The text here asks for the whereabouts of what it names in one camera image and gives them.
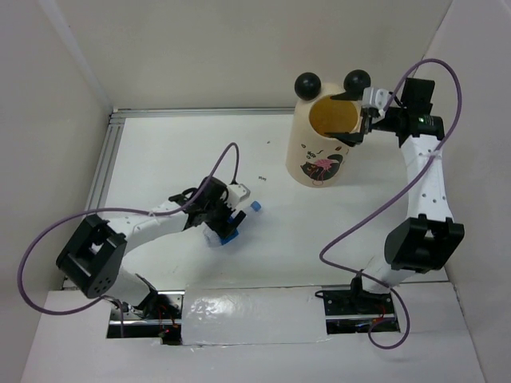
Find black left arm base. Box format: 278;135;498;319
106;274;184;345

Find light blue label plastic bottle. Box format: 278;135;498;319
203;200;262;247

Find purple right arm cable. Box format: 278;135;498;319
320;58;465;351

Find beige cylindrical bin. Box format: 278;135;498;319
285;72;361;188

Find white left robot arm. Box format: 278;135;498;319
56;178;250;318

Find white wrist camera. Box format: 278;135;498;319
361;87;390;110
225;184;251;209

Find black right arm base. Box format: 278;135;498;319
315;276;400;335

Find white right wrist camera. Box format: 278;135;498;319
361;87;390;110

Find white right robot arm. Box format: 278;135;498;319
285;69;465;313

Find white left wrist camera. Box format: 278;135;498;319
225;184;251;209

